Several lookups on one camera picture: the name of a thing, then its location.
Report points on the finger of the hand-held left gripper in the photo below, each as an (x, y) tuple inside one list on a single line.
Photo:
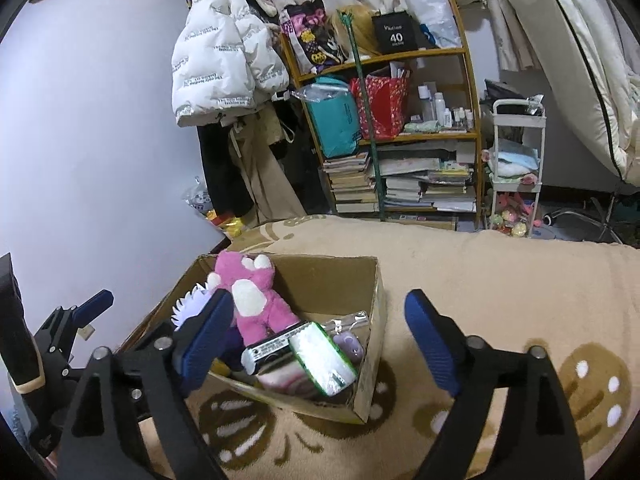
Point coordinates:
[(95, 305)]

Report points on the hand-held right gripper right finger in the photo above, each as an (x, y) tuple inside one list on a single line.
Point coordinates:
[(430, 340)]

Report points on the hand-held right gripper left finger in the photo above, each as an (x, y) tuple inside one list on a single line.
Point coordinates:
[(200, 345)]

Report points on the black silver device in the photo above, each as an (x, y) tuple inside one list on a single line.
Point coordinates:
[(270, 347)]

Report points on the pink bear plush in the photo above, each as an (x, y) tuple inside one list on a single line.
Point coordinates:
[(255, 300)]

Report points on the clear pouch with purple plush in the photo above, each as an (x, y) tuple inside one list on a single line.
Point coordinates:
[(347, 340)]

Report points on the pink swirl roll plush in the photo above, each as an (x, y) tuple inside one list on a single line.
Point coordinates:
[(282, 380)]

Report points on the green tissue pack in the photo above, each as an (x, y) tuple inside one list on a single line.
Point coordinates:
[(322, 360)]

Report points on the cardboard box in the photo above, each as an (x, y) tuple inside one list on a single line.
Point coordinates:
[(325, 280)]

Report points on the beige printed blanket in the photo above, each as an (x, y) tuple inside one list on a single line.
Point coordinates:
[(500, 285)]

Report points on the flat printed box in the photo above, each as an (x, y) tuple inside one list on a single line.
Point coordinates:
[(425, 221)]

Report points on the plastic bag of toys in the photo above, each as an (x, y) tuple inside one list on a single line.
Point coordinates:
[(210, 205)]

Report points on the heap of small toys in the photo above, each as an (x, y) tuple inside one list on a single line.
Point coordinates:
[(512, 212)]

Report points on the stack of old books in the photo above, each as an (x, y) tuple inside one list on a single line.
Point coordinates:
[(350, 185)]

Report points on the black coat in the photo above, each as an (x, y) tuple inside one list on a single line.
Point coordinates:
[(220, 170)]

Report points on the beige garment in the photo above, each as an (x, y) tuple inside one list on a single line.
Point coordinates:
[(265, 170)]

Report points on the folded towels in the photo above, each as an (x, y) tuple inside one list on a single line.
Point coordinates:
[(515, 162)]

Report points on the green pole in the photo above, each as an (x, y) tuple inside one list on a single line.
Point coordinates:
[(370, 135)]

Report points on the group of cosmetic bottles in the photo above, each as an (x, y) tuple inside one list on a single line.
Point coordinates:
[(440, 107)]

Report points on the white trolley cart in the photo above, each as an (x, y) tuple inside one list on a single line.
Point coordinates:
[(517, 121)]

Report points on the red gift bag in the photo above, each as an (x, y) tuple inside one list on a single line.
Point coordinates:
[(385, 105)]

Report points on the teal bag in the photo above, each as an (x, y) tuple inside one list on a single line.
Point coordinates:
[(332, 120)]

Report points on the black bag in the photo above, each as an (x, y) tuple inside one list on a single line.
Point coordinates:
[(505, 92)]

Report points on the clear plastic bag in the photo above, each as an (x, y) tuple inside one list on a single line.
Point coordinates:
[(320, 92)]

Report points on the white puffer jacket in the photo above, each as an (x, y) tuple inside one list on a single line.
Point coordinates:
[(220, 55)]

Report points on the wooden shelf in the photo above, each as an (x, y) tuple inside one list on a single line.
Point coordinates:
[(445, 51)]

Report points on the black box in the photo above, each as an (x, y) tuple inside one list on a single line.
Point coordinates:
[(395, 32)]

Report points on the blond wig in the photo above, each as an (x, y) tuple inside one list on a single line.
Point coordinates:
[(360, 25)]

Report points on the printed tote bag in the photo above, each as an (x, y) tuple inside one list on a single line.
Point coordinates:
[(312, 35)]

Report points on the white plastic bag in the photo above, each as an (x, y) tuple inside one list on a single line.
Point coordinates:
[(430, 5)]

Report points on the cream mattress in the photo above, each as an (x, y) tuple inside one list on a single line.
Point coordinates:
[(575, 35)]

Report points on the metal chair frame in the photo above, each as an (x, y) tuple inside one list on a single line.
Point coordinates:
[(610, 210)]

